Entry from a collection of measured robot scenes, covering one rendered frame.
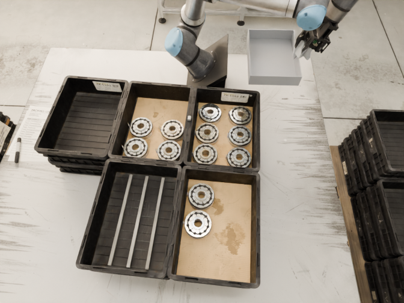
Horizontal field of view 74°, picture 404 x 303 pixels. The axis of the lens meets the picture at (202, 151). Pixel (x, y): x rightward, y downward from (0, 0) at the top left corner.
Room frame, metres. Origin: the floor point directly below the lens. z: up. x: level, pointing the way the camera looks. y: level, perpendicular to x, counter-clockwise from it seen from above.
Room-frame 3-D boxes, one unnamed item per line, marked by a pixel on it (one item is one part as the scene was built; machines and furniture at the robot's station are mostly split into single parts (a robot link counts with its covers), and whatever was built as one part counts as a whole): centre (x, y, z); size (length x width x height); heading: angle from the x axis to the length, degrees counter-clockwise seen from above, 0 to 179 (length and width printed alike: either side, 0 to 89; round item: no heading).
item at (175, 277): (0.22, -0.06, 0.92); 0.40 x 0.30 x 0.02; 175
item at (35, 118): (0.70, 0.84, 0.70); 0.33 x 0.23 x 0.01; 179
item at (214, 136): (0.62, -0.02, 0.86); 0.10 x 0.10 x 0.01
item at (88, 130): (0.67, 0.51, 0.87); 0.40 x 0.30 x 0.11; 175
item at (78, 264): (0.24, 0.24, 0.92); 0.40 x 0.30 x 0.02; 175
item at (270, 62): (0.87, -0.29, 1.07); 0.27 x 0.20 x 0.05; 178
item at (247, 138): (0.61, -0.17, 0.86); 0.10 x 0.10 x 0.01
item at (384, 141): (0.77, -1.14, 0.37); 0.40 x 0.30 x 0.45; 178
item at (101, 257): (0.24, 0.24, 0.87); 0.40 x 0.30 x 0.11; 175
